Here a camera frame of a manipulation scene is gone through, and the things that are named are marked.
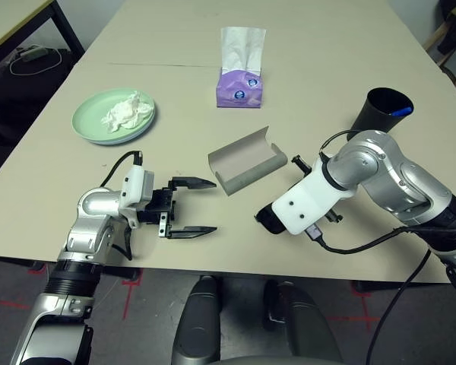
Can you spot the grey glasses case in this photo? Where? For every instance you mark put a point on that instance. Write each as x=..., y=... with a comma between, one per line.
x=243, y=167

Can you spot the wooden stool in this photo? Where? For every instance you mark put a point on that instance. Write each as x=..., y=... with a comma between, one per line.
x=448, y=64

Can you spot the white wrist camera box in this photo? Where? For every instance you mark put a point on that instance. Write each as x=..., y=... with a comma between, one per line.
x=308, y=201
x=135, y=186

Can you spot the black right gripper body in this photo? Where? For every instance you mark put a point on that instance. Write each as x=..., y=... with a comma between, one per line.
x=302, y=165

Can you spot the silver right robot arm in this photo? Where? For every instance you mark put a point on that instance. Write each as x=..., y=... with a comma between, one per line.
x=384, y=167

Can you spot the blue capped marker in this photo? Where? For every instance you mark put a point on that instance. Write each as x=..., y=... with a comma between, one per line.
x=401, y=112

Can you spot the robot left leg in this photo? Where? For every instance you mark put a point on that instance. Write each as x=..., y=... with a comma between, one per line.
x=197, y=319

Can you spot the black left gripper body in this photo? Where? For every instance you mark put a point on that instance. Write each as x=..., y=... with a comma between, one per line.
x=159, y=205

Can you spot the white tissue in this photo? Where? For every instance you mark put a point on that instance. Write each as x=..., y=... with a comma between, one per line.
x=125, y=114

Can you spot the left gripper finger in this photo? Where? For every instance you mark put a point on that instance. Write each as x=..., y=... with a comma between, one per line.
x=194, y=232
x=197, y=183

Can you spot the black pen cup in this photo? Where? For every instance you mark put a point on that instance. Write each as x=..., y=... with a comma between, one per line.
x=368, y=118

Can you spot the purple tissue pack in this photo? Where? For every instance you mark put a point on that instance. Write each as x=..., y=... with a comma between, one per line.
x=237, y=93

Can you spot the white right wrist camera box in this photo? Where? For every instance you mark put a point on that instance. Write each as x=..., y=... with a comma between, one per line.
x=308, y=201

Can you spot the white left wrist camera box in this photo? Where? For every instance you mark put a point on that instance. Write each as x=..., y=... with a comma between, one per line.
x=135, y=186

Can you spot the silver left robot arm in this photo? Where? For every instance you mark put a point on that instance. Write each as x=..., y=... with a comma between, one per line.
x=95, y=201

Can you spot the robot leg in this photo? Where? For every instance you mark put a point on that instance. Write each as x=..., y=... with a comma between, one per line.
x=197, y=319
x=304, y=327

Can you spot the light green plastic plate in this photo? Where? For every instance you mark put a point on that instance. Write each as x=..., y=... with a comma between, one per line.
x=89, y=114

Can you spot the grey power strip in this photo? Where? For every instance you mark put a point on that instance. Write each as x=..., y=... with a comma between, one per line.
x=32, y=53

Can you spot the dark jacket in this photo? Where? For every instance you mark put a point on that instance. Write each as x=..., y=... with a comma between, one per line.
x=454, y=34

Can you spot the robot right leg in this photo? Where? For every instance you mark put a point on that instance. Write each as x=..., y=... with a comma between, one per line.
x=304, y=327

